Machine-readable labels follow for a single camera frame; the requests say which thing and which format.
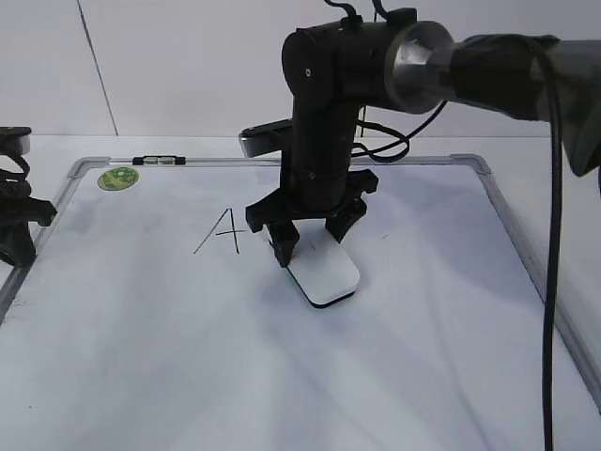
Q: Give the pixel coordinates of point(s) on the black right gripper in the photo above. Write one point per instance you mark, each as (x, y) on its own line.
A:
(338, 201)

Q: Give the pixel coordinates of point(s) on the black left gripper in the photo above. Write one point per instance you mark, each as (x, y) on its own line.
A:
(17, 247)

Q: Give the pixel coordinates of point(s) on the white whiteboard eraser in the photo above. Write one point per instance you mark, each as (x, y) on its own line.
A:
(322, 269)

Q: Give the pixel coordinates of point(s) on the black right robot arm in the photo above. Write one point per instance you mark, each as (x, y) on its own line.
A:
(411, 66)

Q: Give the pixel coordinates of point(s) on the green round magnet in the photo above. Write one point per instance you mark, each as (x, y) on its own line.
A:
(118, 179)

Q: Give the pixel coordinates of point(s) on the black silver board hanger clip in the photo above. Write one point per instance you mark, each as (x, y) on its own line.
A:
(158, 160)

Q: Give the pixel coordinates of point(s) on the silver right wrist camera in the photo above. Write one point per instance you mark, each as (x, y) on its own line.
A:
(266, 138)

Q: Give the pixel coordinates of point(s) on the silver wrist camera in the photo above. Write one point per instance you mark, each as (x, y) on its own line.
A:
(15, 140)
(266, 138)

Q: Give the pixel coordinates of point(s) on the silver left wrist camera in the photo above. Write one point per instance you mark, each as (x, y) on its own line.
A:
(15, 140)

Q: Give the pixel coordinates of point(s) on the white magnetic whiteboard grey frame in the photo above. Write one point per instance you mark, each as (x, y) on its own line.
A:
(153, 319)

